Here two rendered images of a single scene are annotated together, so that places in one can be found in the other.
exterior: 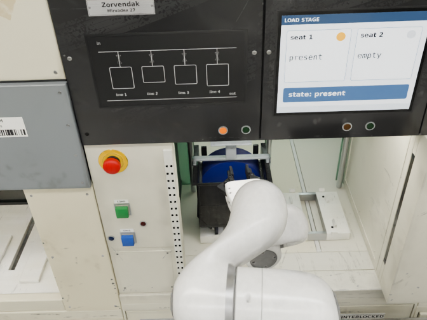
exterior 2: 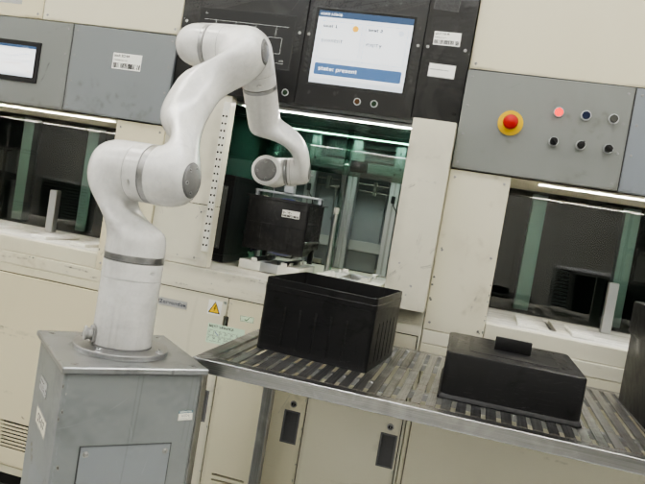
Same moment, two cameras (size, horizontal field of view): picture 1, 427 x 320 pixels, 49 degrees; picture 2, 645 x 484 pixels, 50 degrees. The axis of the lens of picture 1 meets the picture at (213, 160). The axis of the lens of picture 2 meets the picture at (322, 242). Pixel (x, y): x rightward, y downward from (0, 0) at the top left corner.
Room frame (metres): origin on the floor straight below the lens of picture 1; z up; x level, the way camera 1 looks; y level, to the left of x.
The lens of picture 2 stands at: (-1.11, -0.68, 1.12)
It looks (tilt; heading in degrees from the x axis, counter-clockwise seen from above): 3 degrees down; 12
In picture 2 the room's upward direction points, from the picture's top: 9 degrees clockwise
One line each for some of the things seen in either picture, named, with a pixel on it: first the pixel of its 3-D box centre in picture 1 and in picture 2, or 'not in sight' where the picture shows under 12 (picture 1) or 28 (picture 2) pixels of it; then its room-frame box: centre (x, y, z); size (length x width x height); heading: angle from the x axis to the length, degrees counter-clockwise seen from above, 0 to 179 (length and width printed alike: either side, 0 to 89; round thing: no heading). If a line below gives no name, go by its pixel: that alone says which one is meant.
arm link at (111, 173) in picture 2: not in sight; (129, 200); (0.18, 0.01, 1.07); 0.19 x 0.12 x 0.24; 83
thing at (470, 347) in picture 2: not in sight; (509, 367); (0.49, -0.81, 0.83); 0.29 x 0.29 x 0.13; 0
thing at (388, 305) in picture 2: not in sight; (332, 317); (0.57, -0.38, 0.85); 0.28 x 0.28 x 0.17; 84
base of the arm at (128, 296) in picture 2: not in sight; (127, 304); (0.17, -0.03, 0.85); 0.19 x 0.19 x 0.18
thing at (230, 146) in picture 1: (230, 177); (285, 217); (1.16, -0.05, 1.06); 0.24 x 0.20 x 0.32; 89
